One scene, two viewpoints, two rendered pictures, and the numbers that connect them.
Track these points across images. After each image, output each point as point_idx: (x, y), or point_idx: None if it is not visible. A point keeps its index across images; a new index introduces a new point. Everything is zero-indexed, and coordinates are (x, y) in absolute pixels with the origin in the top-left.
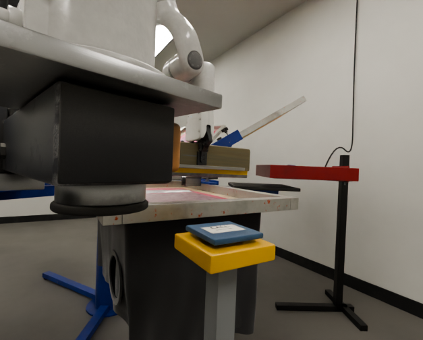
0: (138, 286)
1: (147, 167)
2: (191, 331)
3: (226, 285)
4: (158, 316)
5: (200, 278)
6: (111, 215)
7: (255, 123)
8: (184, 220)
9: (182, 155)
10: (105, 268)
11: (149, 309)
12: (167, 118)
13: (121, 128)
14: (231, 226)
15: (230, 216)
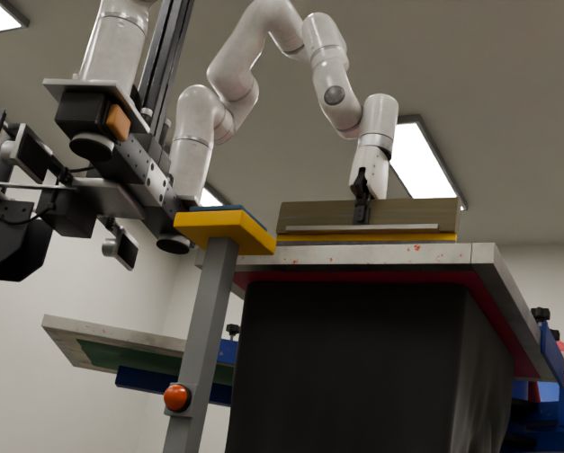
0: (244, 370)
1: (84, 115)
2: None
3: (211, 262)
4: (263, 423)
5: (327, 384)
6: (77, 141)
7: None
8: (311, 293)
9: (334, 216)
10: None
11: (252, 409)
12: (97, 97)
13: (77, 102)
14: None
15: (389, 294)
